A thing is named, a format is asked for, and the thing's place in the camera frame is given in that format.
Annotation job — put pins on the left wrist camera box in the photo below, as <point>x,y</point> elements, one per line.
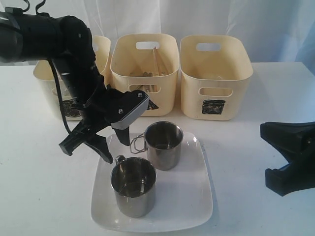
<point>123,108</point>

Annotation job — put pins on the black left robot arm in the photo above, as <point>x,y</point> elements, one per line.
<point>66,43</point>

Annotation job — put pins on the steel mug with wire handle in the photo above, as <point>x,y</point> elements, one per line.
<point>161,141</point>

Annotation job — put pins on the steel mug with band handle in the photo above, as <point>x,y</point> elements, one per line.
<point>133,180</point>

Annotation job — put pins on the cream bin with triangle mark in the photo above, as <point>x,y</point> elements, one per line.
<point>132,64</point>

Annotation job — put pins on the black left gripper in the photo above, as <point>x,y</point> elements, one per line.
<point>86,86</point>

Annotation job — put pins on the cream bin with square mark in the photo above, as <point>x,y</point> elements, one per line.
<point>216,72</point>

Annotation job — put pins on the wooden chopstick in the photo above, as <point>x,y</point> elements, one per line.
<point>163,67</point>
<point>156,64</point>

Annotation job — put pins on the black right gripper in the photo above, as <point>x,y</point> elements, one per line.
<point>291,139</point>

